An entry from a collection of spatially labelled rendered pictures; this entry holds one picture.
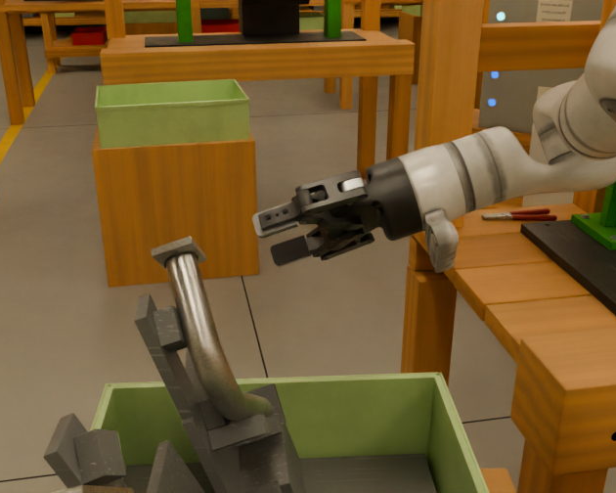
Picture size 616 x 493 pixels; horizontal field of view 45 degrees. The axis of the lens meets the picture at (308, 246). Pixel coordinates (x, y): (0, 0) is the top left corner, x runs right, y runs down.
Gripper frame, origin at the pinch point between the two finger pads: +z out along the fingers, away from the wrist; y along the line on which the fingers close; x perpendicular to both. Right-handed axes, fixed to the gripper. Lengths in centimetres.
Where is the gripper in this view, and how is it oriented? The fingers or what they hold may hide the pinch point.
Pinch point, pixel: (269, 241)
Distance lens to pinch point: 71.5
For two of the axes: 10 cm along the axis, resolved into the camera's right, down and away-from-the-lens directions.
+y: -1.3, -3.1, -9.4
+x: 2.9, 9.0, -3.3
